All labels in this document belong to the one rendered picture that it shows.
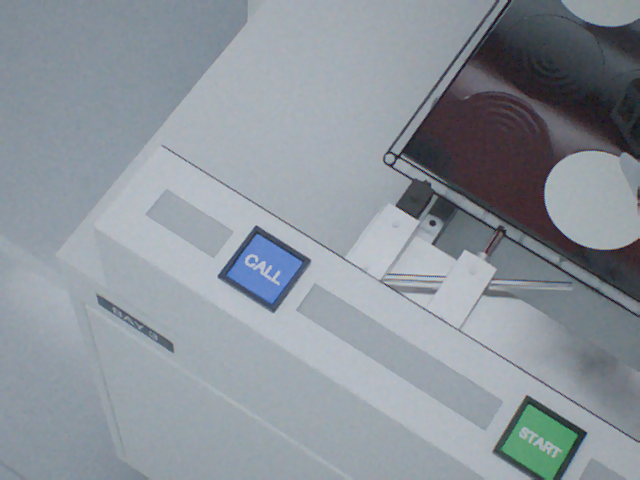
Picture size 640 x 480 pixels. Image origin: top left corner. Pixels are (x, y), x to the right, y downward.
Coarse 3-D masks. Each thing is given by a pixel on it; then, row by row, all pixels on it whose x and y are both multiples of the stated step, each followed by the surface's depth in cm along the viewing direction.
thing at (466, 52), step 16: (496, 0) 123; (512, 0) 124; (496, 16) 122; (480, 32) 121; (464, 48) 120; (464, 64) 120; (448, 80) 119; (416, 112) 117; (416, 128) 116; (400, 144) 115
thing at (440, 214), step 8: (448, 184) 120; (440, 200) 119; (432, 208) 119; (440, 208) 119; (448, 208) 119; (432, 216) 118; (440, 216) 119; (448, 216) 119; (424, 224) 118; (432, 224) 118; (440, 224) 118; (424, 232) 118; (432, 232) 118; (440, 232) 119; (424, 240) 117; (432, 240) 117
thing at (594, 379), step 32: (416, 256) 113; (448, 256) 114; (416, 288) 112; (480, 320) 111; (512, 320) 111; (544, 320) 112; (512, 352) 110; (544, 352) 110; (576, 352) 111; (576, 384) 109; (608, 384) 110; (608, 416) 108
